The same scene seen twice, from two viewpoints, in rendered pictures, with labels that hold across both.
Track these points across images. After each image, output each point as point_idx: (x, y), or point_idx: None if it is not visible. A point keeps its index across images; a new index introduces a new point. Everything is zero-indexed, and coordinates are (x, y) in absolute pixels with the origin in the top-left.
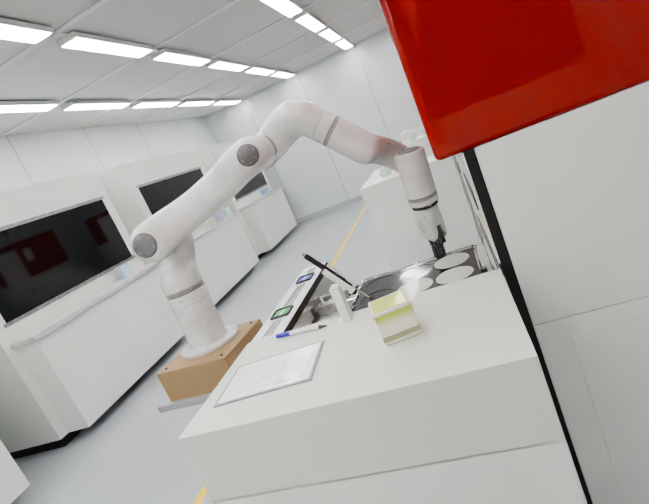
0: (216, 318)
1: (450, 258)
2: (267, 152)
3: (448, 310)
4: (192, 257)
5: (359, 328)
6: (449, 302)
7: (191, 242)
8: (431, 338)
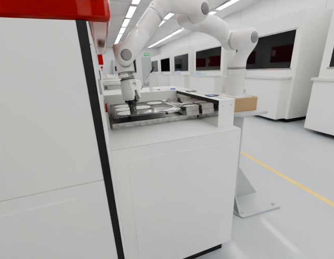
0: (227, 86)
1: (127, 113)
2: (177, 19)
3: (119, 92)
4: (234, 55)
5: (144, 90)
6: (119, 92)
7: (239, 47)
8: None
